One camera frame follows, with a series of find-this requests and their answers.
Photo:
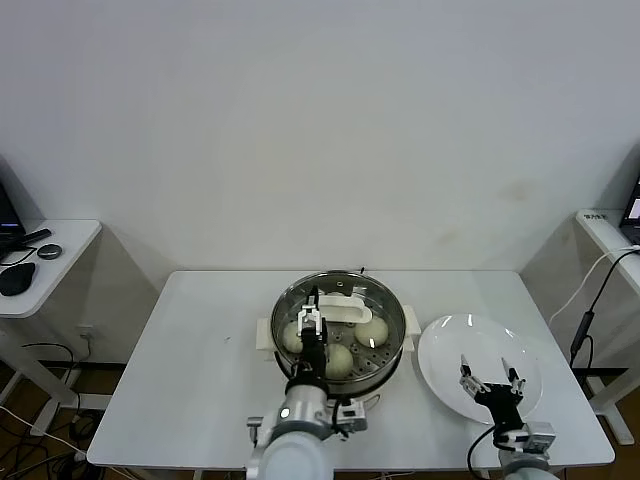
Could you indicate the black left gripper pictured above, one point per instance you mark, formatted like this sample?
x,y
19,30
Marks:
x,y
314,350

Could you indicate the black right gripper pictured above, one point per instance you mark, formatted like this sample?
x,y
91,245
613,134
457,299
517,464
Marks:
x,y
502,402

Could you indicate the white steamed baozi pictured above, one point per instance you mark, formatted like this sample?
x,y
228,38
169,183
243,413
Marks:
x,y
291,339
341,362
372,332

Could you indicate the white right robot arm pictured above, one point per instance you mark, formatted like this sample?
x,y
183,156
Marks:
x,y
525,472

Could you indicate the stainless steel steamer basket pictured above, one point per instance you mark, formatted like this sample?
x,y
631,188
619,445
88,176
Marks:
x,y
390,369

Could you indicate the white round plate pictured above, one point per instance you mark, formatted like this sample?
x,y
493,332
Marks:
x,y
440,360

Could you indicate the white side table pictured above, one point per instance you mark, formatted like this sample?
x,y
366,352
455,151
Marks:
x,y
600,230
65,240

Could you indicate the black laptop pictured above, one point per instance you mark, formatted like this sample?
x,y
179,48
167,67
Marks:
x,y
7,220
632,215

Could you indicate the round black disc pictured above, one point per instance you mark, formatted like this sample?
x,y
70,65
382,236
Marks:
x,y
49,251

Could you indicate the black remote stick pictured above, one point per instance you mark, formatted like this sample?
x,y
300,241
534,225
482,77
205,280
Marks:
x,y
36,236

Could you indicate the black computer mouse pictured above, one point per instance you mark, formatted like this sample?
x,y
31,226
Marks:
x,y
17,279

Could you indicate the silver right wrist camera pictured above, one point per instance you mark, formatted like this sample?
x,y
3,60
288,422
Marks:
x,y
540,436

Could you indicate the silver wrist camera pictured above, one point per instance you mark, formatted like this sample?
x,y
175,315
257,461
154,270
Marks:
x,y
540,436
352,418

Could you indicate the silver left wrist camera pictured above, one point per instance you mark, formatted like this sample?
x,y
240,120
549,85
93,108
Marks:
x,y
352,418

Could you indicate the white wall outlet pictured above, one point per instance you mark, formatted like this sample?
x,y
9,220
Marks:
x,y
86,331

